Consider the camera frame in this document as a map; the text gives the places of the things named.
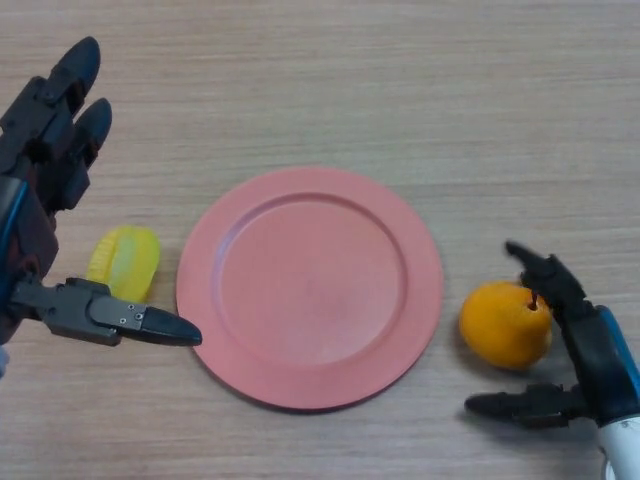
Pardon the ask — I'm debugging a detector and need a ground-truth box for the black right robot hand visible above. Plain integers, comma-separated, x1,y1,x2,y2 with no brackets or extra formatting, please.
463,240,640,429

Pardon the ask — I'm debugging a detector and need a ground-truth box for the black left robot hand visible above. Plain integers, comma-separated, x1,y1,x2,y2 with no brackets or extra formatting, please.
0,35,204,348

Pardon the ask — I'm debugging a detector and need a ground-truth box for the yellow pear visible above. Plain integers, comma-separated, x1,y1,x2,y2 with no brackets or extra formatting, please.
458,280,554,371

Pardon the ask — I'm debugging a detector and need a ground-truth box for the pink round plate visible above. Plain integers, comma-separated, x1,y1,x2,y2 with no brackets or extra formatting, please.
175,167,445,414

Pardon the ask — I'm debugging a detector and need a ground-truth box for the yellow starfruit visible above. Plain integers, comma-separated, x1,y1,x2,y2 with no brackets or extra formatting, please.
85,224,162,305

